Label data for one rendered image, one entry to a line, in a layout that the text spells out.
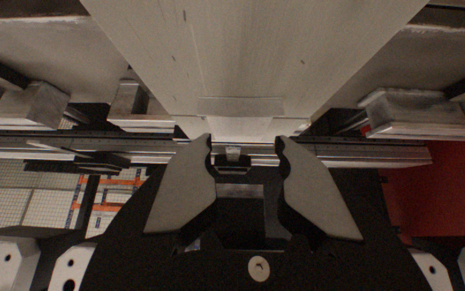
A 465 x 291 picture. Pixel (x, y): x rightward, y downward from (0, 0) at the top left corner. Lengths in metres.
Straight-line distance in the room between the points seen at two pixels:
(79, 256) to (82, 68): 0.32
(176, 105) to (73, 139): 0.65
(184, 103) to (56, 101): 0.40
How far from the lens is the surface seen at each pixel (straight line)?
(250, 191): 0.27
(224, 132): 0.23
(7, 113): 0.54
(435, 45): 0.41
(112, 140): 0.69
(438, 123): 0.51
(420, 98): 0.51
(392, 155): 0.78
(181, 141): 0.31
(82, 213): 1.39
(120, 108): 0.36
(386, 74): 0.42
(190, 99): 0.17
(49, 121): 0.52
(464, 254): 0.45
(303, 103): 0.18
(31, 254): 0.39
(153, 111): 0.32
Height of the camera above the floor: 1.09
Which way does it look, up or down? 18 degrees down
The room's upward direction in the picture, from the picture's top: 179 degrees counter-clockwise
